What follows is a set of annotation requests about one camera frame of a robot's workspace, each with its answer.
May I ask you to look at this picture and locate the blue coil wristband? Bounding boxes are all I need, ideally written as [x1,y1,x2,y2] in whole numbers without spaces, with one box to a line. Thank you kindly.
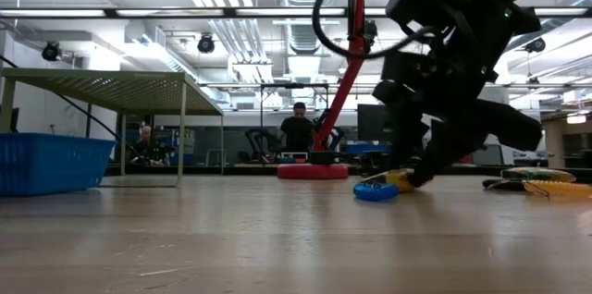
[352,181,401,203]

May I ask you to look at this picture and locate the yellow crayon box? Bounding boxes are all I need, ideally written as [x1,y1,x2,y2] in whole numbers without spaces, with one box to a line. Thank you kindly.
[363,167,420,194]
[500,166,577,185]

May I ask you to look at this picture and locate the orange coil wristband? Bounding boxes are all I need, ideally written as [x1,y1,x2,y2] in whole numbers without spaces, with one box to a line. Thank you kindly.
[524,178,592,201]

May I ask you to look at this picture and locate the person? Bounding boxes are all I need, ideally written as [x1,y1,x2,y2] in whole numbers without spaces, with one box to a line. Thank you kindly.
[130,124,161,165]
[276,101,319,154]

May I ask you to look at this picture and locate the blue plastic basket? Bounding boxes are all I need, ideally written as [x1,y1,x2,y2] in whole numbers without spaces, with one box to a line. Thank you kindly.
[0,132,117,199]

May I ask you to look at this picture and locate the white square pillar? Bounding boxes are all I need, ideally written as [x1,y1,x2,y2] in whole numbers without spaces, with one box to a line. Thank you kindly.
[480,86,513,115]

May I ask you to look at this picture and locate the black ceiling spotlight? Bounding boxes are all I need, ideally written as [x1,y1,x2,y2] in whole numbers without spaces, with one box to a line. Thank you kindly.
[524,37,548,55]
[196,33,216,55]
[41,41,62,62]

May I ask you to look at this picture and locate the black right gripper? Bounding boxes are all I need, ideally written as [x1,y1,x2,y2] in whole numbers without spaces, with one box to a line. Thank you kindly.
[372,25,543,189]

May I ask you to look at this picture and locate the grey chair back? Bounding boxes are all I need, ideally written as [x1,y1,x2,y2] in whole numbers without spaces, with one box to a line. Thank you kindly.
[471,143,505,166]

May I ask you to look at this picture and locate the black coil wristband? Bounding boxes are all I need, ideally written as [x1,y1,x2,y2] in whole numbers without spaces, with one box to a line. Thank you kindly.
[481,177,528,192]

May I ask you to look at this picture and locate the black flat monitor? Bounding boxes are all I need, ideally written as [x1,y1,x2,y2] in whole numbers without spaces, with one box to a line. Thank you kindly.
[356,104,389,143]

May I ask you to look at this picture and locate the black aluminium frame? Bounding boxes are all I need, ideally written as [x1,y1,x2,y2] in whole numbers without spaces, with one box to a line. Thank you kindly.
[105,163,592,178]

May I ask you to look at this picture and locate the green perforated metal shelf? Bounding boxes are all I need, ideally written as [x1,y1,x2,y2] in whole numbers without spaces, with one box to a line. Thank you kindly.
[0,67,225,189]

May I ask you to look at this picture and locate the red desk lamp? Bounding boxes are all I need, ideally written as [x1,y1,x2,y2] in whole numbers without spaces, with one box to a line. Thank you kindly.
[276,0,378,180]

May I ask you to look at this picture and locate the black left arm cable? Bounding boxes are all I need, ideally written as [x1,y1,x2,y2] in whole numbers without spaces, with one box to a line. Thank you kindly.
[0,55,140,162]

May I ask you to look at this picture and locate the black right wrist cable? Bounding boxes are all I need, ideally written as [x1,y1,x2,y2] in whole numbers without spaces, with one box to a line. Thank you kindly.
[311,0,448,60]

